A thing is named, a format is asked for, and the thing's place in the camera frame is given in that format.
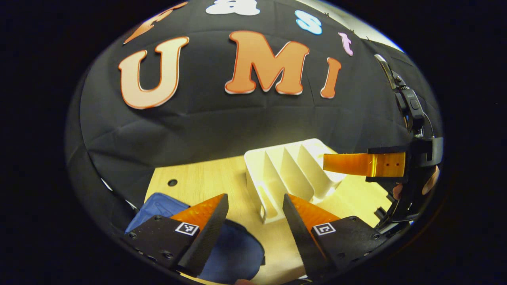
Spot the blue schoolbag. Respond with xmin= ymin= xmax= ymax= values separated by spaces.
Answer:
xmin=125 ymin=193 xmax=266 ymax=285

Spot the white bookshelf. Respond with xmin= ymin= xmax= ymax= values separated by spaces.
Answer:
xmin=244 ymin=139 xmax=348 ymax=225

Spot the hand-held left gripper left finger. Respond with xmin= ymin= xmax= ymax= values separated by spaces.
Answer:
xmin=123 ymin=193 xmax=229 ymax=277

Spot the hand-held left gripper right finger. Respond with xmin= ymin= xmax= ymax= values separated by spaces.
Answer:
xmin=282 ymin=193 xmax=387 ymax=279

